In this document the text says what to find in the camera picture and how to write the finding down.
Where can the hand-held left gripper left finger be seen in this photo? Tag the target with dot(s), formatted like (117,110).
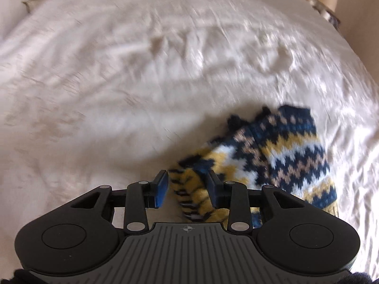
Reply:
(161,188)

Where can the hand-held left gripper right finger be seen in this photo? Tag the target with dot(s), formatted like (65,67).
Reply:
(213,190)

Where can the navy yellow patterned knit sweater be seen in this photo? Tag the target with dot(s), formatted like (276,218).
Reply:
(284,156)

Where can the white crinkled bed blanket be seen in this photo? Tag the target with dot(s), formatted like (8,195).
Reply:
(124,88)

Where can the cream shade table lamp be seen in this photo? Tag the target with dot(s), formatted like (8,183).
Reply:
(328,1)

